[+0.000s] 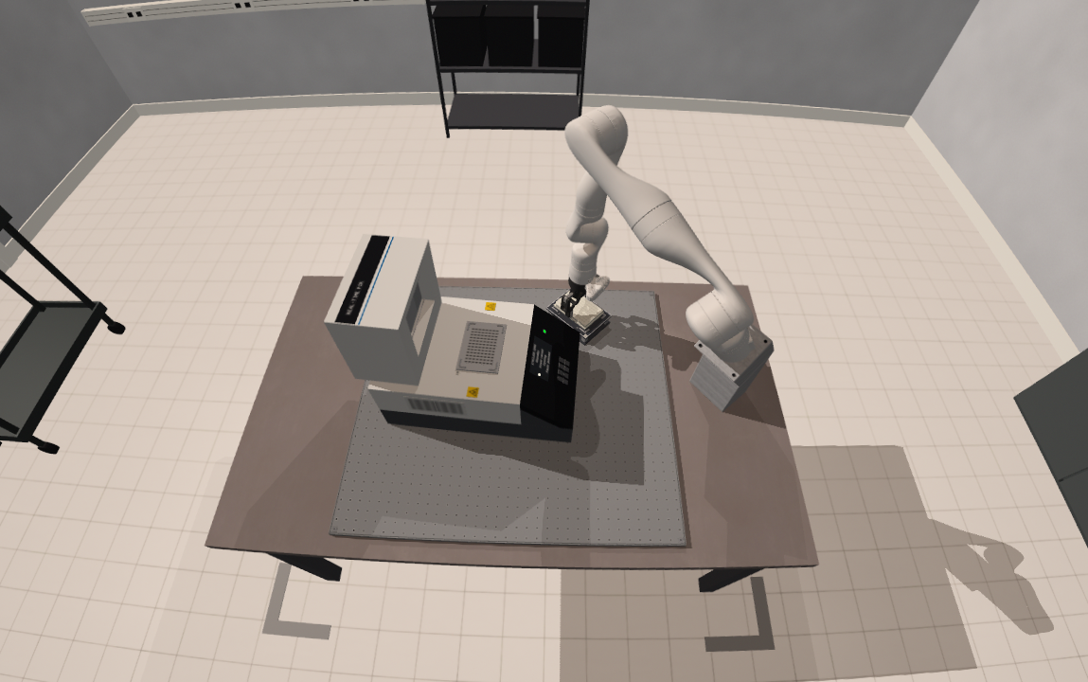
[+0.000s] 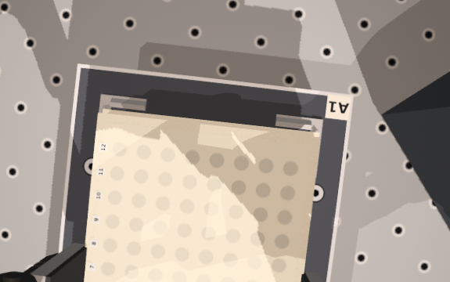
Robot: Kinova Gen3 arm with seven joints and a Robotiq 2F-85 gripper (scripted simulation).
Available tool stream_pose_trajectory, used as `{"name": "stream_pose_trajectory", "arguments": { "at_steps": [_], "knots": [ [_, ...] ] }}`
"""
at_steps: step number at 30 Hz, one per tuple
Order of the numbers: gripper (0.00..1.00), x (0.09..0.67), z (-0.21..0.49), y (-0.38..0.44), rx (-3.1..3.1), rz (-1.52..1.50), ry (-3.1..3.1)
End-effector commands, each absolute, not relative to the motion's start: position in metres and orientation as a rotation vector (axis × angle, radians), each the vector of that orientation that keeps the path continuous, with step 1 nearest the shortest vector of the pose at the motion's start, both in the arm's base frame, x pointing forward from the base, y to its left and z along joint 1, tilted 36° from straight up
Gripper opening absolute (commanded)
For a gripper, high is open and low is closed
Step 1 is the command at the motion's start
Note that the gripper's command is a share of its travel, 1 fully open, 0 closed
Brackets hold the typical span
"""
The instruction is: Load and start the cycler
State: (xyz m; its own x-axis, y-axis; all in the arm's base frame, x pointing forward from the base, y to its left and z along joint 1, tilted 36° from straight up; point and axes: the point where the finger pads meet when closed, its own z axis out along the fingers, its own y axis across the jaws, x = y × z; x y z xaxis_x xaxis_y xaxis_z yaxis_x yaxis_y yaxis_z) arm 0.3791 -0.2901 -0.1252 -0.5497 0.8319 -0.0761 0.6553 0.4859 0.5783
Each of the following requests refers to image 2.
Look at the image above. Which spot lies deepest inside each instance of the white benchtop machine with dark base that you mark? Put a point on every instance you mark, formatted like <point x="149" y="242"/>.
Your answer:
<point x="421" y="125"/>

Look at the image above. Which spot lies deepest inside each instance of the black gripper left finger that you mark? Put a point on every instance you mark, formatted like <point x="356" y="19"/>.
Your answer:
<point x="67" y="266"/>

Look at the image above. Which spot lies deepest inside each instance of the grey perforated base plate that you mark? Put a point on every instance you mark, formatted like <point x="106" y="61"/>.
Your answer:
<point x="380" y="51"/>

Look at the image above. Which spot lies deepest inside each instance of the dark grey rectangular frame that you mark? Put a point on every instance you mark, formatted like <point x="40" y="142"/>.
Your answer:
<point x="183" y="96"/>

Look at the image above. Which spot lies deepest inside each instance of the cream pcr plate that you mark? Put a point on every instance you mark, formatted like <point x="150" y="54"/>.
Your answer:
<point x="177" y="199"/>

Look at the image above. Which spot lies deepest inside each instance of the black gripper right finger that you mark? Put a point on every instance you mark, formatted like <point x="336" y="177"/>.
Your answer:
<point x="310" y="277"/>

